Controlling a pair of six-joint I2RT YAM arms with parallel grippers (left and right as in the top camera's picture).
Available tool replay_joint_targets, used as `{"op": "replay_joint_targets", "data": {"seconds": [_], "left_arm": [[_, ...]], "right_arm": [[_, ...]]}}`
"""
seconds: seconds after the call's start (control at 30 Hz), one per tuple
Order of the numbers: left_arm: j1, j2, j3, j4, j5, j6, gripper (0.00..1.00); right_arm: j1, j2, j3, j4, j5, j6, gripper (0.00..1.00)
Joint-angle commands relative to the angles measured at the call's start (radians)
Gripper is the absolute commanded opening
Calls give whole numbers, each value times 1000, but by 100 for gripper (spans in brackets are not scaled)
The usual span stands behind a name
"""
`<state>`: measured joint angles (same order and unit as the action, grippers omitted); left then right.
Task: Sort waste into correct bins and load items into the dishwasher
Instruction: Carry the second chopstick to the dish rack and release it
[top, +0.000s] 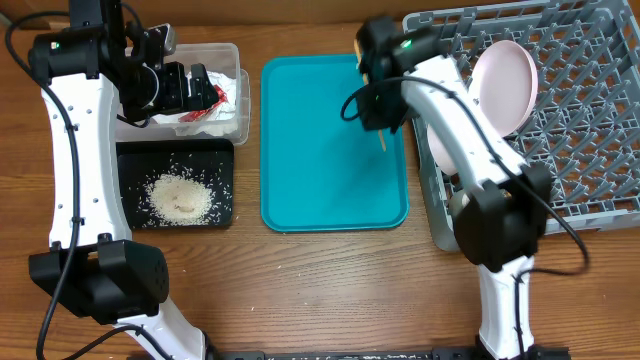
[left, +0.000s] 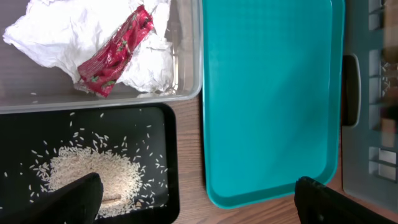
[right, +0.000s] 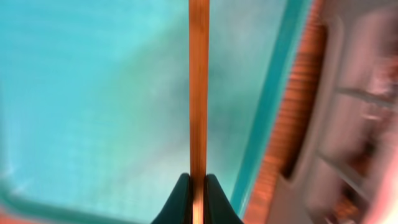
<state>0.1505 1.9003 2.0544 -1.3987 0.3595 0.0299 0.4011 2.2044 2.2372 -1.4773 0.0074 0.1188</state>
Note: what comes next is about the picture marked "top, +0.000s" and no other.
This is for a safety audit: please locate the large white plate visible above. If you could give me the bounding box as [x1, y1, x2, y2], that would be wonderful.
[468, 40, 538, 137]

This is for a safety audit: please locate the grey dishwasher rack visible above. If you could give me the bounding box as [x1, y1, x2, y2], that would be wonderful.
[403, 0, 639, 234]

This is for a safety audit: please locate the small white plate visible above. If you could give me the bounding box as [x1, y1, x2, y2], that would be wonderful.
[427, 125, 457, 176]

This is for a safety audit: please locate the clear plastic waste bin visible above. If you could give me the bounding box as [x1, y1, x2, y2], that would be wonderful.
[116, 43, 251, 145]

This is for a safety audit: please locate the red snack wrapper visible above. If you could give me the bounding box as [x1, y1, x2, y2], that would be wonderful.
[178, 85, 227, 123]

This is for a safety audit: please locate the white paper cup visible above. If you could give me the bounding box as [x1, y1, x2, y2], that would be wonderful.
[448, 190, 470, 220]

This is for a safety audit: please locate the wooden chopstick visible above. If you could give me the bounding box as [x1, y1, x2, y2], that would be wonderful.
[353, 38, 387, 152]

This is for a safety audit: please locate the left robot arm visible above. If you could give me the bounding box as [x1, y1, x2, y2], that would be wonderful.
[25, 0, 218, 359]

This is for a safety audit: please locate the black plastic tray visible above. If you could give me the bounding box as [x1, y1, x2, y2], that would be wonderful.
[117, 139, 234, 229]

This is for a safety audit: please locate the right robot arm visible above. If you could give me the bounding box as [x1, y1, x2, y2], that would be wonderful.
[350, 16, 552, 359]

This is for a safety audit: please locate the white napkin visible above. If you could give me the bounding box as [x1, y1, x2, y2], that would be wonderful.
[153, 71, 239, 137]

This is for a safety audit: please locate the pile of white rice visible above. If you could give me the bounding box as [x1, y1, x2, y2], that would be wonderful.
[123, 168, 233, 228]

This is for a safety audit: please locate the teal serving tray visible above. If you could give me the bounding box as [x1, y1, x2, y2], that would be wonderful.
[260, 54, 410, 233]

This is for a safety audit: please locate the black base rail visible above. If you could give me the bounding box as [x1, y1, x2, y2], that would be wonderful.
[213, 346, 491, 360]

